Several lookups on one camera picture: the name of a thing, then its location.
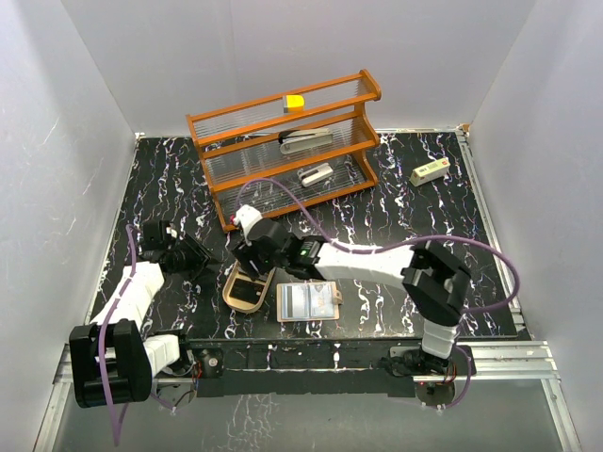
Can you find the black credit card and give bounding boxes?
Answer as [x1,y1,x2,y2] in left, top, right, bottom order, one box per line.
[229,279,265,305]

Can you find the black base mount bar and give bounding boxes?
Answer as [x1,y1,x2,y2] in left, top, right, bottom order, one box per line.
[190,339,418,398]

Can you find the pink leather card holder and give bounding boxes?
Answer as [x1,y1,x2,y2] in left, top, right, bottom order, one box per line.
[276,282,343,322]

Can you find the white staples box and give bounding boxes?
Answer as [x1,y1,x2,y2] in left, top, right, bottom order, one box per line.
[410,158,450,186]

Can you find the beige card box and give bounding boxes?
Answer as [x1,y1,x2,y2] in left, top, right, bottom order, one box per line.
[222,261,275,314]

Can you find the aluminium frame rail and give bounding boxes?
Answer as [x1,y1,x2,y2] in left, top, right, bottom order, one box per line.
[456,124,583,452]

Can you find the large grey black stapler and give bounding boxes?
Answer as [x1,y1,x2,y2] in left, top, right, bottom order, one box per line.
[278,128,333,155]

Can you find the orange wooden shelf rack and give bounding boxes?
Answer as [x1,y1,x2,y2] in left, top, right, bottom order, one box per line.
[187,69,382,232]

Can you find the small white stapler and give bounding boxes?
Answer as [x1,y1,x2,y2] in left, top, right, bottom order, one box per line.
[299,163,334,187]

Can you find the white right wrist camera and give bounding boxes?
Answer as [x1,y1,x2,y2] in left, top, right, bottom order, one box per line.
[232,204,263,234]

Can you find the yellow grey tape dispenser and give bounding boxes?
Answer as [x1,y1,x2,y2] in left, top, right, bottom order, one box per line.
[283,94,305,114]

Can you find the silver patterned credit card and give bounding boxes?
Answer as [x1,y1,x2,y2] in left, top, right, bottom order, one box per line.
[309,283,334,317]

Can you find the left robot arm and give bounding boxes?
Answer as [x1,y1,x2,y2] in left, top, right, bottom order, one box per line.
[69,220,221,408]

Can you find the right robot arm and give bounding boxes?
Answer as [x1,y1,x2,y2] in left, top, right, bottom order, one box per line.
[232,214,471,375]

